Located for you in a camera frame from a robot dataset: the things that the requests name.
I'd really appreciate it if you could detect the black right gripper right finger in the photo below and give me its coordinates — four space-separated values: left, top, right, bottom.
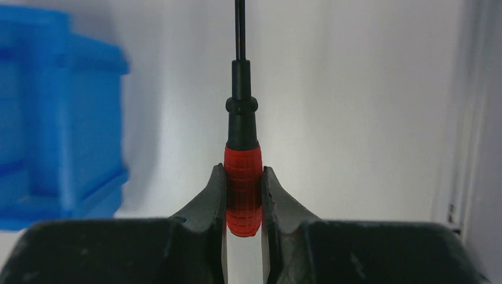
262 167 484 283

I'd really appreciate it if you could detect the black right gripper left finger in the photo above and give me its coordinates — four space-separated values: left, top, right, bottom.
1 164 227 283

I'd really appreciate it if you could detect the red black screwdriver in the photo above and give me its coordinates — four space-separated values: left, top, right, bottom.
224 1 263 237

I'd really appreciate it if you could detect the blue plastic bin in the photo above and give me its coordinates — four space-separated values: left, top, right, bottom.
1 5 128 231

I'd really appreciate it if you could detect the right side aluminium rail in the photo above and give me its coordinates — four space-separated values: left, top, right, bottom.
431 0 502 244

